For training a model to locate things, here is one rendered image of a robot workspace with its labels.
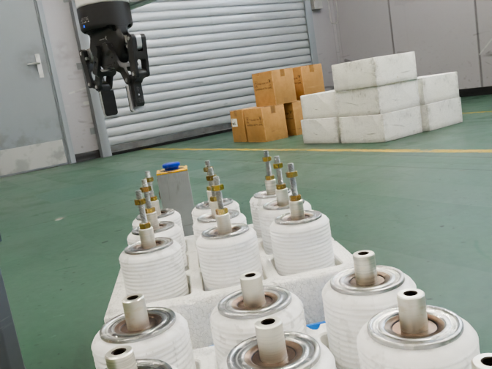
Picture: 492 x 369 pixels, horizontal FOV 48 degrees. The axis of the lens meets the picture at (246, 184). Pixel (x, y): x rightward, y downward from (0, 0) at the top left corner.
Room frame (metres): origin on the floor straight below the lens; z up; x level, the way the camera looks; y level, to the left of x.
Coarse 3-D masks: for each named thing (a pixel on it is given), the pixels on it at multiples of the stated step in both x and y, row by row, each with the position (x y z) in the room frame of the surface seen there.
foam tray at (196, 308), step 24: (192, 240) 1.09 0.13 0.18; (192, 264) 0.92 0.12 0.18; (264, 264) 0.86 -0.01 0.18; (336, 264) 0.85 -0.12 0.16; (120, 288) 0.86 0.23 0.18; (192, 288) 0.80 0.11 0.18; (240, 288) 0.77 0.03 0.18; (288, 288) 0.77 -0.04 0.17; (312, 288) 0.77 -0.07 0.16; (120, 312) 0.75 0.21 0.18; (192, 312) 0.75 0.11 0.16; (312, 312) 0.77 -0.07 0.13; (192, 336) 0.75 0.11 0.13
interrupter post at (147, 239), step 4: (148, 228) 0.81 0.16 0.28; (152, 228) 0.82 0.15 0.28; (140, 232) 0.81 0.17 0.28; (144, 232) 0.81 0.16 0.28; (148, 232) 0.81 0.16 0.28; (152, 232) 0.82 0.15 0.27; (140, 236) 0.81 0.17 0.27; (144, 236) 0.81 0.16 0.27; (148, 236) 0.81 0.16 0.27; (152, 236) 0.82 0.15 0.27; (144, 240) 0.81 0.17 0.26; (148, 240) 0.81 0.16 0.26; (152, 240) 0.81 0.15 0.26; (144, 244) 0.81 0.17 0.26; (148, 244) 0.81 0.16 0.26; (152, 244) 0.81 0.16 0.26; (144, 248) 0.81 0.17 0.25; (148, 248) 0.81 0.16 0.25
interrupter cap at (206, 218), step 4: (228, 212) 0.96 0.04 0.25; (232, 212) 0.95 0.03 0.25; (236, 212) 0.94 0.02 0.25; (200, 216) 0.96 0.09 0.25; (204, 216) 0.96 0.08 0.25; (208, 216) 0.96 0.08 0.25; (232, 216) 0.92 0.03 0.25; (236, 216) 0.93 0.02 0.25; (200, 220) 0.93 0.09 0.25; (204, 220) 0.92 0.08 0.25; (208, 220) 0.92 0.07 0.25; (212, 220) 0.91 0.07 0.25
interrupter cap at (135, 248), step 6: (156, 240) 0.84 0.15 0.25; (162, 240) 0.84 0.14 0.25; (168, 240) 0.83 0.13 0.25; (132, 246) 0.83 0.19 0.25; (138, 246) 0.83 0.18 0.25; (156, 246) 0.82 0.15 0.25; (162, 246) 0.79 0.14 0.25; (168, 246) 0.80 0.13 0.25; (126, 252) 0.80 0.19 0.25; (132, 252) 0.79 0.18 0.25; (138, 252) 0.78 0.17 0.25; (144, 252) 0.78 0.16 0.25; (150, 252) 0.78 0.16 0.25
